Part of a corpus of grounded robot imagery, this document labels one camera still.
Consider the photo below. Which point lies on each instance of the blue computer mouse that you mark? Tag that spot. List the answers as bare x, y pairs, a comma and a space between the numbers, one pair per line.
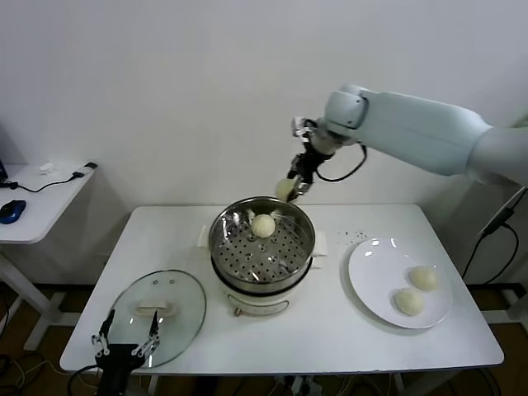
12, 211

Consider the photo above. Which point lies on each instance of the small white desk object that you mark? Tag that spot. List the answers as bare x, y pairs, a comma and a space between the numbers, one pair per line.
48, 169

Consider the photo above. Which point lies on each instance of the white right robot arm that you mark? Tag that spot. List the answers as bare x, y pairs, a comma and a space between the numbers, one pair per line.
412, 123

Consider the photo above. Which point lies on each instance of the stainless steel steamer basket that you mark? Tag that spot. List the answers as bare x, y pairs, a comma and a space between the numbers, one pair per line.
247, 255

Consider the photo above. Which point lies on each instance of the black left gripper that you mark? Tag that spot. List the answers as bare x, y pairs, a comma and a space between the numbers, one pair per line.
119, 355

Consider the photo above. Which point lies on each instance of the white round plate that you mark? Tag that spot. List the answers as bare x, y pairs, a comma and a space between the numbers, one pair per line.
371, 264

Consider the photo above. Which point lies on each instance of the white side desk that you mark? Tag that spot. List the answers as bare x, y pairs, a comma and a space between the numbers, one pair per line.
37, 214

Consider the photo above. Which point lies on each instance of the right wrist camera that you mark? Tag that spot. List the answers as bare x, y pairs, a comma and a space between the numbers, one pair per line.
299, 125

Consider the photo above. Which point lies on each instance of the glass pot lid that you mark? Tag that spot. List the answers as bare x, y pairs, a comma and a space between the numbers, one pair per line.
181, 305

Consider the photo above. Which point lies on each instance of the white steamed baozi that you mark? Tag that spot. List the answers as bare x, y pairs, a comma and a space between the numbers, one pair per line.
408, 302
262, 226
422, 277
284, 189

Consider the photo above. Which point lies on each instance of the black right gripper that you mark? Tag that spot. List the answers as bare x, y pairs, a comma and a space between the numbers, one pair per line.
309, 163

